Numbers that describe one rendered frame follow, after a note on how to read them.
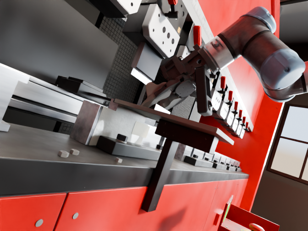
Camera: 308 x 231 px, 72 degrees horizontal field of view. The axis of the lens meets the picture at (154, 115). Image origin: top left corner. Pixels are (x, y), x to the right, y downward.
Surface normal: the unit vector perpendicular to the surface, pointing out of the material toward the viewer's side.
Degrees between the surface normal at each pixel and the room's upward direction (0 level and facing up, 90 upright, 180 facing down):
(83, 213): 90
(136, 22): 90
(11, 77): 90
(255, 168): 90
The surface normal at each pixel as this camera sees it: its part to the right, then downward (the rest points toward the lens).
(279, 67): -0.66, -0.15
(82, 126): -0.48, -0.24
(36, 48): 0.81, 0.25
